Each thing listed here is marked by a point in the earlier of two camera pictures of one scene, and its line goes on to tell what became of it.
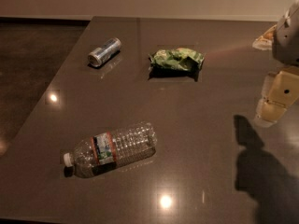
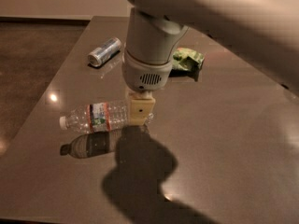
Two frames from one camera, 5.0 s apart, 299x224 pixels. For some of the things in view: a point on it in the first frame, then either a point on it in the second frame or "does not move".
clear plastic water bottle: [109, 149] → [99, 118]
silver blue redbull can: [95, 58] does not move
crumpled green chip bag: [176, 60] does not move
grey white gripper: [287, 39] → [146, 74]
